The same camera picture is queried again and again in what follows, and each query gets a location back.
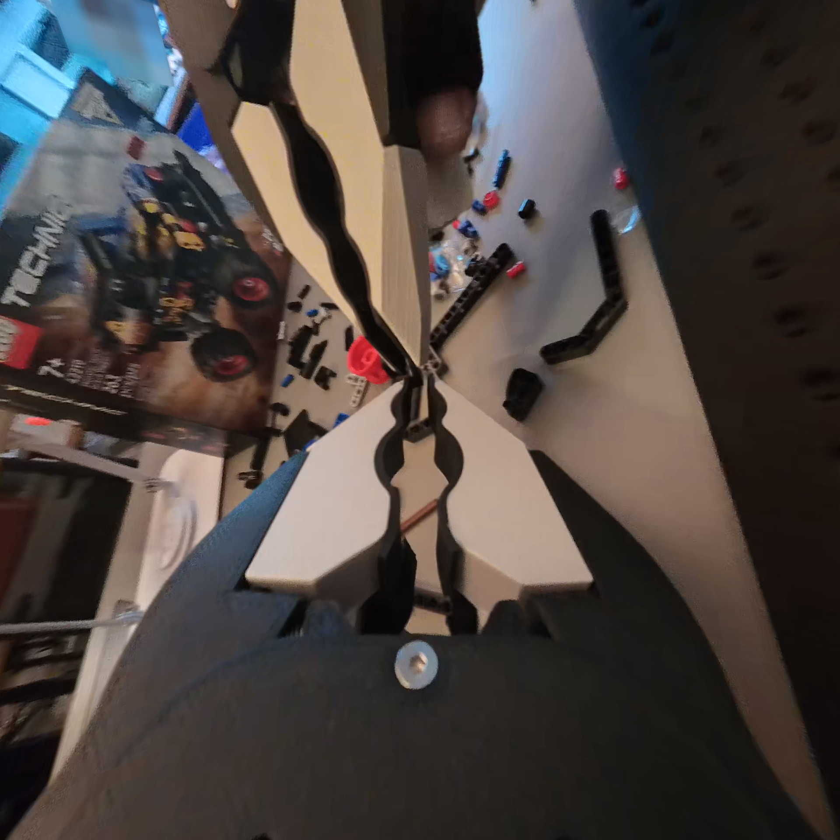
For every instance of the blue axle pin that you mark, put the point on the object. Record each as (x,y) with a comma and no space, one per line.
(468,228)

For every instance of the small black holed piece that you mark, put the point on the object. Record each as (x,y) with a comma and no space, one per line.
(430,600)

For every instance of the small black beam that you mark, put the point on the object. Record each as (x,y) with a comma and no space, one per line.
(417,426)

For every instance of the long blue pin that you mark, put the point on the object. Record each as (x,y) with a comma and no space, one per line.
(502,168)

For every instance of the white side table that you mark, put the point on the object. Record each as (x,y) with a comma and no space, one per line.
(190,472)

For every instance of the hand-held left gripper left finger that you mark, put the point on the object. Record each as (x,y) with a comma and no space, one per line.
(328,518)

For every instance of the long black angled beam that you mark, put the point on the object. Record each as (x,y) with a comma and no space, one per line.
(610,275)

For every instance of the clear plastic bag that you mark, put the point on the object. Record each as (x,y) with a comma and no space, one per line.
(453,249)

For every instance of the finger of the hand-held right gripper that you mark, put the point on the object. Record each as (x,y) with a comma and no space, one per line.
(367,131)
(282,197)

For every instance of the toy set box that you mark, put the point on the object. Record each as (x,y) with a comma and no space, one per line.
(164,262)

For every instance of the long black connector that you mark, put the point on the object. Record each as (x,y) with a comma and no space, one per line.
(315,358)

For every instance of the clear plastic scrap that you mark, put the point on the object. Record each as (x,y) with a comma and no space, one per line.
(628,220)

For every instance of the dark perforated panel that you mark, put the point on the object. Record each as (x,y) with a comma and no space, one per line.
(754,262)

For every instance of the brown axle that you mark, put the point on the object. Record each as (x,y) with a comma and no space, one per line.
(420,515)

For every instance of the long black straight beam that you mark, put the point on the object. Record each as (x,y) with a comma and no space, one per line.
(472,298)

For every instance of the light grey thin liftarm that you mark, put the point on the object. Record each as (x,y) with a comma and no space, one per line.
(358,390)

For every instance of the black fork connector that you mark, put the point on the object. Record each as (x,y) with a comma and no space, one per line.
(325,379)

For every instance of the bulky black piece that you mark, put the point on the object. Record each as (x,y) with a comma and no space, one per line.
(298,344)

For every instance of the red wheel rim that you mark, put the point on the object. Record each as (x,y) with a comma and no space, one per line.
(364,358)

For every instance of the black wedge panel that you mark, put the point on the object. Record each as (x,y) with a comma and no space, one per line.
(305,433)

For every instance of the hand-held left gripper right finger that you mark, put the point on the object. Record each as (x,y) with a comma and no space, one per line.
(512,518)

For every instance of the black connector block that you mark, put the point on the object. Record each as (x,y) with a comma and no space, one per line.
(523,394)

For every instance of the person's right hand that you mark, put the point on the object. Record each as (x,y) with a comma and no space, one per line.
(449,121)

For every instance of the black bush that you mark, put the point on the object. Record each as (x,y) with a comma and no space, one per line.
(527,208)

